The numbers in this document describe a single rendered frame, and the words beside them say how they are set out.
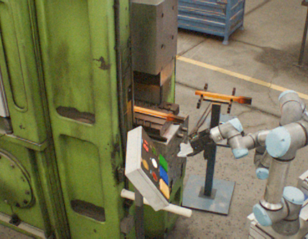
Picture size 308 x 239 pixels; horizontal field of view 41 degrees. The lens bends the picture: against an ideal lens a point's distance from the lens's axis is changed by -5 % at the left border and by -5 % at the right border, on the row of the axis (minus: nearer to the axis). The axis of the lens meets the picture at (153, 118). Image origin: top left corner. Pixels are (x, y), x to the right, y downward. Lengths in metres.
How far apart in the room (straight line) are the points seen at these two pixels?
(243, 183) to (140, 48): 1.83
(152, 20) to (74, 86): 0.57
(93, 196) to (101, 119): 0.70
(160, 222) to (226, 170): 1.03
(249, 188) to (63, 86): 1.93
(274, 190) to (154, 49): 0.95
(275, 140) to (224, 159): 2.20
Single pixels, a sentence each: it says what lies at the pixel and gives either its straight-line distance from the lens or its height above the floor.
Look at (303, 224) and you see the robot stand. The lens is 2.30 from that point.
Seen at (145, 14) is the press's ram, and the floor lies 1.71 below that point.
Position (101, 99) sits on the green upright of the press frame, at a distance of 2.23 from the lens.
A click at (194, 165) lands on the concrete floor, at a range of 3.84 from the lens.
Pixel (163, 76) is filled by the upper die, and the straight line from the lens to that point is 2.41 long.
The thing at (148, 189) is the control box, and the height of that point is 1.07.
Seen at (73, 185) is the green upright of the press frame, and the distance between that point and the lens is 2.85.
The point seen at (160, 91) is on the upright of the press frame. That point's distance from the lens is 2.85.
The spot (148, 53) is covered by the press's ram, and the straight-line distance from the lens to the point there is 2.28.
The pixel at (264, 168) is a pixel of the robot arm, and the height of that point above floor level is 0.92.
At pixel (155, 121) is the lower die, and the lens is 2.61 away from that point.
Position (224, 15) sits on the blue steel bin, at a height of 0.43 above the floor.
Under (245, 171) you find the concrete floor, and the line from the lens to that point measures 3.84.
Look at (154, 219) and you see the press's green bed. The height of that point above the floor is 0.22.
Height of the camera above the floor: 2.42
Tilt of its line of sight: 33 degrees down
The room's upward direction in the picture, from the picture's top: straight up
